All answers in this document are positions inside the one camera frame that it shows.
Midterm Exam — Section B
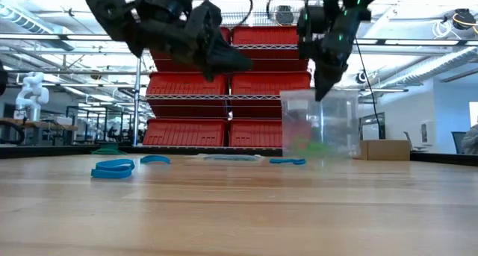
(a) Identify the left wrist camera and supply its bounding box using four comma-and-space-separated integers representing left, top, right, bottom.
145, 0, 194, 24

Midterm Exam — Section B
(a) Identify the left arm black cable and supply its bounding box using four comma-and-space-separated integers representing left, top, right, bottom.
223, 0, 255, 28

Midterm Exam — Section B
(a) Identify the wide blue rubber band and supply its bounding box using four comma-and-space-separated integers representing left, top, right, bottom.
90, 158, 136, 181

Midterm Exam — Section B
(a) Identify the white wall box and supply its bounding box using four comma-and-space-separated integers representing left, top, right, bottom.
420, 121, 435, 146

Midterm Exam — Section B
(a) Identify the black aluminium table frame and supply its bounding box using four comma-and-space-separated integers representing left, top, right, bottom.
0, 144, 478, 167

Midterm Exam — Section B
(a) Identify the green band far left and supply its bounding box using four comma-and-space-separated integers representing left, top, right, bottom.
90, 142, 128, 155

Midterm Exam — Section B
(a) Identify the dark office chair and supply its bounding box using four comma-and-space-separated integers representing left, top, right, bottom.
450, 131, 468, 155

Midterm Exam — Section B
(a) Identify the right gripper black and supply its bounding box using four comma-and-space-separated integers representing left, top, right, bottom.
314, 0, 370, 102

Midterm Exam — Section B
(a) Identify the clear plastic zip bag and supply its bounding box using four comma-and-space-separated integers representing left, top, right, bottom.
279, 90, 360, 160
193, 153, 264, 163

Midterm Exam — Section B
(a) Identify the person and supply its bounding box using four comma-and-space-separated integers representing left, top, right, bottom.
461, 123, 478, 155

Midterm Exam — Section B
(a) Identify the thin black hanging cable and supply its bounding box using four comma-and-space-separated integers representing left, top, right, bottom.
353, 37, 384, 140

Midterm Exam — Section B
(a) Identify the white cable coil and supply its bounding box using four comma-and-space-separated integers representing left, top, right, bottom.
432, 19, 453, 40

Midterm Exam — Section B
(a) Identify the black ceiling device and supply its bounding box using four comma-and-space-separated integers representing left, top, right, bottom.
450, 8, 478, 31

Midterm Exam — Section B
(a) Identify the wooden workbench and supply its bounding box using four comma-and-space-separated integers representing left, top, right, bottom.
0, 117, 78, 147

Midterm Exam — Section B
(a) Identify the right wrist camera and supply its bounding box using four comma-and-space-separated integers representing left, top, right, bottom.
297, 4, 326, 60

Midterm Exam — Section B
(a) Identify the chrome wire shelf rack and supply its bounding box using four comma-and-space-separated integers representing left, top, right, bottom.
132, 0, 326, 152

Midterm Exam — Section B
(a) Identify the brown cardboard box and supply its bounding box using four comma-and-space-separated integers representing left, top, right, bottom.
358, 139, 411, 162

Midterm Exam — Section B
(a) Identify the grey round fixture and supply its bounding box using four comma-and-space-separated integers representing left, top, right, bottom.
275, 4, 296, 26

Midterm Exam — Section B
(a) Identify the grey office chair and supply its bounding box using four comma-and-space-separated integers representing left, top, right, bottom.
403, 131, 427, 153

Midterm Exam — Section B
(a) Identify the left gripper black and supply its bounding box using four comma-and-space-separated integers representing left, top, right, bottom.
141, 0, 254, 81

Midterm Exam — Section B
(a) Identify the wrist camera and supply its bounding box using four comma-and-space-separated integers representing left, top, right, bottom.
145, 0, 194, 24
297, 4, 326, 60

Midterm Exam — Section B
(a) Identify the silver ventilation duct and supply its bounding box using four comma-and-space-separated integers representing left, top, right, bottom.
0, 4, 75, 51

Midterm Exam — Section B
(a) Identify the white ventilation duct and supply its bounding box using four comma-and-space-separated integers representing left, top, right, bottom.
380, 46, 478, 88

